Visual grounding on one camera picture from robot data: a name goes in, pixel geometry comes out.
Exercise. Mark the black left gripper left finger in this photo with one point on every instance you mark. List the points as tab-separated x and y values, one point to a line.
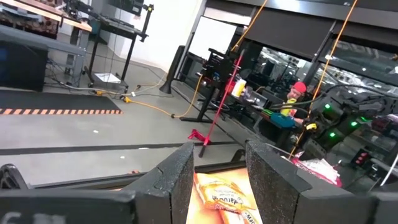
168	186

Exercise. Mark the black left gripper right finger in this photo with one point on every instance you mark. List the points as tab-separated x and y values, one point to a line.
273	186

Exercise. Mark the red Maruchan ramen pack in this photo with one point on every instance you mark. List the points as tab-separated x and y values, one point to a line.
314	169

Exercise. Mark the orange Maruchan ramen pack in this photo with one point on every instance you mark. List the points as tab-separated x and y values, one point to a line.
217	199

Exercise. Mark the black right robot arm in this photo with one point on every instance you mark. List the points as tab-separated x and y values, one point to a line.
342	127

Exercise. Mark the blue case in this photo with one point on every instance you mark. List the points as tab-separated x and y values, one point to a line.
282	120

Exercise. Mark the person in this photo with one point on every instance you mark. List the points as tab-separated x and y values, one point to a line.
295	93

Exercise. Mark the red pole floor stand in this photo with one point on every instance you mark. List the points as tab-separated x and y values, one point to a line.
218	112

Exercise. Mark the yellow white cup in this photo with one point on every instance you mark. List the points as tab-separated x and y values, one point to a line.
238	87

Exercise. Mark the black floor pillar stand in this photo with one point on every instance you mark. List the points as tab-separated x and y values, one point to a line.
174	68

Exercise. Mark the black equipment rack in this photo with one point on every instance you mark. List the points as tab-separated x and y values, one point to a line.
217	65

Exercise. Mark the white paper sheet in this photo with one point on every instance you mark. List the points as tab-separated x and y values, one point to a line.
107	77

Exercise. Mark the white whiteboard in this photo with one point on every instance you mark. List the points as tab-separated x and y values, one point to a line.
213	37

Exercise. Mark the black hazard-striped floor mat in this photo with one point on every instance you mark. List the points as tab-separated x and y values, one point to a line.
46	101

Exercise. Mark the black monitor cart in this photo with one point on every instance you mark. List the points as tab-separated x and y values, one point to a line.
118	28

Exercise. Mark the black monitor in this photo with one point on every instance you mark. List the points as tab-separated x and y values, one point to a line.
124	6

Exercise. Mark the black computer tower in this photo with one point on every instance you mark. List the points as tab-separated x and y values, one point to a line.
21	67

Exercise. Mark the wooden workbench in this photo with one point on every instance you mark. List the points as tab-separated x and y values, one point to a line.
71	22

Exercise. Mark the grey metal bench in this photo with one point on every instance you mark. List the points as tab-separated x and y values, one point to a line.
37	42

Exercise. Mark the red patterned fabric panel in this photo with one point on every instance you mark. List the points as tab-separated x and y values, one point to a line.
31	26

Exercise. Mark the black desk frame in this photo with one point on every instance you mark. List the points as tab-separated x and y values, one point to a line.
206	102

